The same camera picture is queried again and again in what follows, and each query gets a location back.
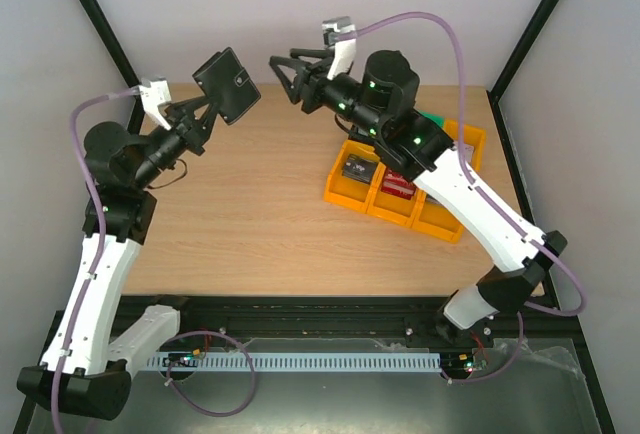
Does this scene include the yellow bin front right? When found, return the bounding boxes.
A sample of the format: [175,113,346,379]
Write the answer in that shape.
[410,191,464,244]

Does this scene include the red VIP card stack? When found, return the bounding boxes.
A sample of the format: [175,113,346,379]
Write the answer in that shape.
[380,169,416,200]

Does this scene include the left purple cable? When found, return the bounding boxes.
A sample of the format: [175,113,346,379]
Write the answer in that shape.
[49,87,146,434]

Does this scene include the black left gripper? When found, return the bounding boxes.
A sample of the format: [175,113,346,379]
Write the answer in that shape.
[131,93,223,191]

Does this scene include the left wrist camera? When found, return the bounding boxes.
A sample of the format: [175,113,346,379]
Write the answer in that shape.
[138,77,171,130]

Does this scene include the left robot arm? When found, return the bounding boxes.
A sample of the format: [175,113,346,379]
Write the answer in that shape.
[17,96,219,430]

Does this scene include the frame post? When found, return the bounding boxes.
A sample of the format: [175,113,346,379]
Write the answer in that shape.
[489,0,588,95]
[52,0,142,89]

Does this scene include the yellow bin front left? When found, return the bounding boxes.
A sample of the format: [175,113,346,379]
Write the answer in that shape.
[323,140,384,213]

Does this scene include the right frame post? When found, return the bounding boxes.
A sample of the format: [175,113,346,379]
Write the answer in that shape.
[489,0,588,95]

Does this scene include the slotted cable duct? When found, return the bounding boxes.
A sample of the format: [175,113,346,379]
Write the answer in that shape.
[142,352,441,373]

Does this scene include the yellow bin back right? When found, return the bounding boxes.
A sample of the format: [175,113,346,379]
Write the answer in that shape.
[444,119,487,172]

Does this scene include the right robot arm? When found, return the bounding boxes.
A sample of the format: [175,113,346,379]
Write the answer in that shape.
[269,49,567,346]

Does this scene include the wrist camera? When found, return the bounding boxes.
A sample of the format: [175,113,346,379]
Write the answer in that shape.
[322,16,356,80]
[138,77,171,130]

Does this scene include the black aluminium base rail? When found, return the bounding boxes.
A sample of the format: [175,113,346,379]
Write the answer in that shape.
[119,295,581,350]

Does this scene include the white pink card stack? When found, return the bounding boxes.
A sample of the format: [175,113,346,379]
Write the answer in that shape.
[462,144,475,165]

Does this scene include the black leather card holder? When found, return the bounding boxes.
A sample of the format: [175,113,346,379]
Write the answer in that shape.
[192,47,261,125]

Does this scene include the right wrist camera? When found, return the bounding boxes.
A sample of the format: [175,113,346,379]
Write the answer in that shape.
[322,16,356,80]

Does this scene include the left frame post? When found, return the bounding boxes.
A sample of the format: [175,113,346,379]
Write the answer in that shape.
[52,0,142,89]

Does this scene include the black VIP card stack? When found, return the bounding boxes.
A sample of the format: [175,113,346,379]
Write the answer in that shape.
[341,154,378,185]

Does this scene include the yellow bin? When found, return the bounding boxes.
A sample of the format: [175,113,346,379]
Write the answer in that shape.
[323,140,384,213]
[366,167,420,228]
[444,119,487,172]
[410,191,464,244]

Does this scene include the yellow bin front middle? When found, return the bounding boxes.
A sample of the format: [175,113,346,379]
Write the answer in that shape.
[366,167,420,228]

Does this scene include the green bin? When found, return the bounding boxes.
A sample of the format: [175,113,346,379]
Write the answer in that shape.
[420,111,445,128]

